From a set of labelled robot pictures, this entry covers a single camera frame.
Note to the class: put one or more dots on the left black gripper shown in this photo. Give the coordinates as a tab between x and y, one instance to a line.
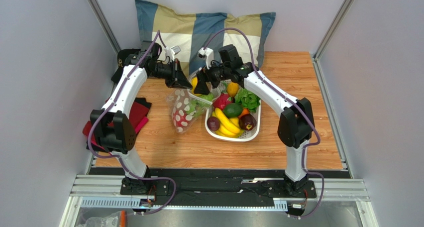
177	78

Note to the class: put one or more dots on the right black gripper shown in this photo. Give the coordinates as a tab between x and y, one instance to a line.
203	75

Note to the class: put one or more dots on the yellow lemon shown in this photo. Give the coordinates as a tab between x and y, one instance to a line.
194	82

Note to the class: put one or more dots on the green bumpy fruit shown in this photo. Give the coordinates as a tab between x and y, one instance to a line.
198	104

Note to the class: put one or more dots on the clear dotted zip bag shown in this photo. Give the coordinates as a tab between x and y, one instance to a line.
178	99

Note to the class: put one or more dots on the green leafy lettuce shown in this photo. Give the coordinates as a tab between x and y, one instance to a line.
247	100

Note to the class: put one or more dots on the red apple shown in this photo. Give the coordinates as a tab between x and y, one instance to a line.
181	119

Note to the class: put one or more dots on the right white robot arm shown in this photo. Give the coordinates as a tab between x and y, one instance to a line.
295	116

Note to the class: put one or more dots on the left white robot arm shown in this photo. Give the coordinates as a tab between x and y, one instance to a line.
111	128

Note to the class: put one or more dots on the small orange fruit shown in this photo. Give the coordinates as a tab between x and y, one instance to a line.
232	89

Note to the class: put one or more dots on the pink dragon fruit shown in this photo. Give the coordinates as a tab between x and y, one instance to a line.
222	101

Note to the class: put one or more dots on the green avocado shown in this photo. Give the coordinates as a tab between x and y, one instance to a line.
232	110

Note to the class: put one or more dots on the checked blue beige pillow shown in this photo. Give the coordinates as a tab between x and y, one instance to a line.
191	32

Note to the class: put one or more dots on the dark purple plum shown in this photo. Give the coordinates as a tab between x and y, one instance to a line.
213	123

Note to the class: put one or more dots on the red folded cloth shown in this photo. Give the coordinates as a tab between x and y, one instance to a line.
138	113

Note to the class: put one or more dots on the black baseball cap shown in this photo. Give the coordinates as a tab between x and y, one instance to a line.
121	57

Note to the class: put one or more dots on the yellow banana bunch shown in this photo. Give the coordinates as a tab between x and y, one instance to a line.
226	128

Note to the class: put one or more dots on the dark red mangosteen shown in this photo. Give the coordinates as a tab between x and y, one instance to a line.
247	122

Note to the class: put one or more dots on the white plastic fruit basket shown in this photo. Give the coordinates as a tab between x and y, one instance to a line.
245	136

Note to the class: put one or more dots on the crumpled plastic packet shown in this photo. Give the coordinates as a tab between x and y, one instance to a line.
117	219

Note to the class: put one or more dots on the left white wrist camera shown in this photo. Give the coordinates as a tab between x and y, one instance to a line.
171	52

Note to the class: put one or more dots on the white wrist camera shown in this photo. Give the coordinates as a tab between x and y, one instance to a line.
171	52
208	55

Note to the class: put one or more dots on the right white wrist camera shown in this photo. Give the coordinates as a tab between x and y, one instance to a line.
208	55

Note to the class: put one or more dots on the black mounting base plate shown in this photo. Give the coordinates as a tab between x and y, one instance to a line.
213	187

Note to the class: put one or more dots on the aluminium rail frame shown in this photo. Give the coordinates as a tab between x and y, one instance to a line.
342	202

